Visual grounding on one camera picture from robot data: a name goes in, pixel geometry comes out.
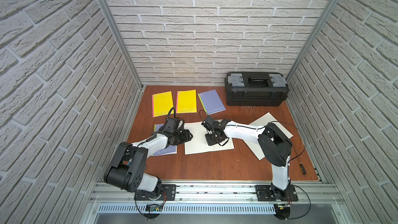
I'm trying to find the notebook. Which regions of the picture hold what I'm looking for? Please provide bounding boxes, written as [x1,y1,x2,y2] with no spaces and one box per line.
[198,90,226,115]
[152,91,174,117]
[184,122,234,155]
[242,111,293,161]
[152,124,177,157]
[176,90,197,114]

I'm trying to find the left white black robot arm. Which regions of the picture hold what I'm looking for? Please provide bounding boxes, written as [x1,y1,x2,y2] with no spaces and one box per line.
[104,108,193,199]

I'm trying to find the black plastic toolbox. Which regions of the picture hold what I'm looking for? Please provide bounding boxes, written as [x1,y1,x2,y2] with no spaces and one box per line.
[225,72,289,107]

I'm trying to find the black screwdriver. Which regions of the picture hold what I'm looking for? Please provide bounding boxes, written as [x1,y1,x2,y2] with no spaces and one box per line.
[299,162,307,175]

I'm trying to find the white ventilation grille strip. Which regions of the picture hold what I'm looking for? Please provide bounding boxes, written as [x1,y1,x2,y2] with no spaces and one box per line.
[97,203,276,215]

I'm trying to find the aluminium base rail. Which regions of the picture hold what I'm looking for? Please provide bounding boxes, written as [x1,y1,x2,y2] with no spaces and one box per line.
[89,180,345,205]

